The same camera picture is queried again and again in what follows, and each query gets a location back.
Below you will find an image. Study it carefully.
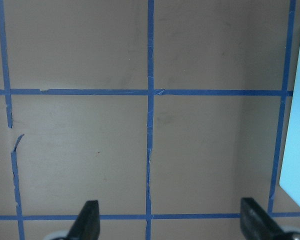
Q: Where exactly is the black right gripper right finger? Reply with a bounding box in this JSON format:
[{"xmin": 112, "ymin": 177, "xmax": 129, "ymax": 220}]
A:
[{"xmin": 240, "ymin": 197, "xmax": 300, "ymax": 240}]

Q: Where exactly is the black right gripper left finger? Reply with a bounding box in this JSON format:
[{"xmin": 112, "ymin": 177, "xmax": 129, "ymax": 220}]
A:
[{"xmin": 65, "ymin": 200, "xmax": 101, "ymax": 240}]

